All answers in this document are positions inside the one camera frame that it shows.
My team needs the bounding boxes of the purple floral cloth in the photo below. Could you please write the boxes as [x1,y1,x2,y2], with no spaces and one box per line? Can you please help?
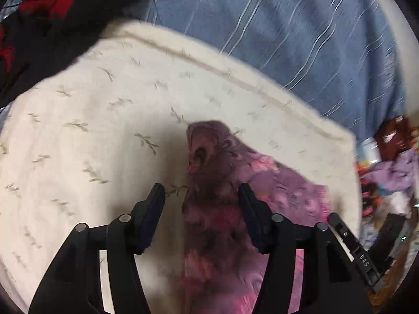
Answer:
[181,121,330,313]

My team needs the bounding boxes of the colourful items pile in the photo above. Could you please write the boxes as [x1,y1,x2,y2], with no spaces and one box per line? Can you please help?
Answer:
[357,116,418,310]

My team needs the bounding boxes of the cream leaf-print pillow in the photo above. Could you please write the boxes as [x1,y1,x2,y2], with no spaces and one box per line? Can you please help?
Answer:
[1,21,361,313]

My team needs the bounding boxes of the blue plaid bedsheet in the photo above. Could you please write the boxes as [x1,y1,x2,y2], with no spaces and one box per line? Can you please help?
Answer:
[0,0,409,143]

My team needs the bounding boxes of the black red garment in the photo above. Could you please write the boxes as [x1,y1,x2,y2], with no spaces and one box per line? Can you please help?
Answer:
[1,0,148,107]

